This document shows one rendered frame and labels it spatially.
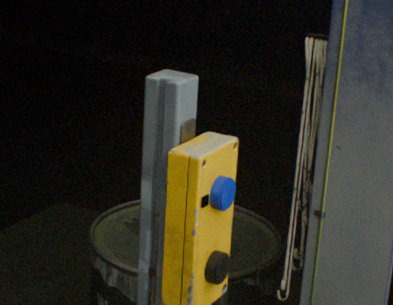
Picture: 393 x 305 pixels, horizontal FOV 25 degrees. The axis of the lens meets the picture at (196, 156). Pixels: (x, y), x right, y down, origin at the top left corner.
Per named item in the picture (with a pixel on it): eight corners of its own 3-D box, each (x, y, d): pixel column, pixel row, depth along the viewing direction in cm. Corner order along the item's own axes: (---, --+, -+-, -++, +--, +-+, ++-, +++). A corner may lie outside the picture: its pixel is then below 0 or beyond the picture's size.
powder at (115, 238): (57, 230, 260) (57, 226, 259) (195, 193, 294) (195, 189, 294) (173, 303, 222) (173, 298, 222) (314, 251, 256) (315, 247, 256)
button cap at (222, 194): (235, 205, 129) (222, 202, 130) (237, 173, 128) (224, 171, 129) (219, 216, 125) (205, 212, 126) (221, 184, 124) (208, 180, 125)
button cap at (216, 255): (229, 277, 133) (216, 274, 134) (232, 248, 132) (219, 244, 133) (213, 290, 129) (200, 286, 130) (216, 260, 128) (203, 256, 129)
